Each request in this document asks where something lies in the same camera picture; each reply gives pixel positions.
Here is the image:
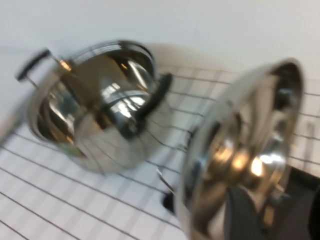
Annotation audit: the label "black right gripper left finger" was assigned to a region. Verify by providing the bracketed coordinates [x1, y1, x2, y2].
[224, 186, 261, 240]

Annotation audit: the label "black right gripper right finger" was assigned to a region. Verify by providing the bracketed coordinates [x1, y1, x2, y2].
[309, 184, 320, 240]

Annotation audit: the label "stainless steel lid black knob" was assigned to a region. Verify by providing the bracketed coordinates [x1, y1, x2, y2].
[174, 58, 307, 240]

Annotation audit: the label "white black-grid tablecloth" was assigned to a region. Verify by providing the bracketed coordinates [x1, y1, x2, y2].
[0, 47, 320, 240]

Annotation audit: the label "dark grey tray wire rack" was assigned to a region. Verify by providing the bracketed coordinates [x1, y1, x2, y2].
[156, 119, 320, 240]

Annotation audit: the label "stainless steel pot black handles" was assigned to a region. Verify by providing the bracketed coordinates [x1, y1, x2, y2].
[15, 39, 174, 176]

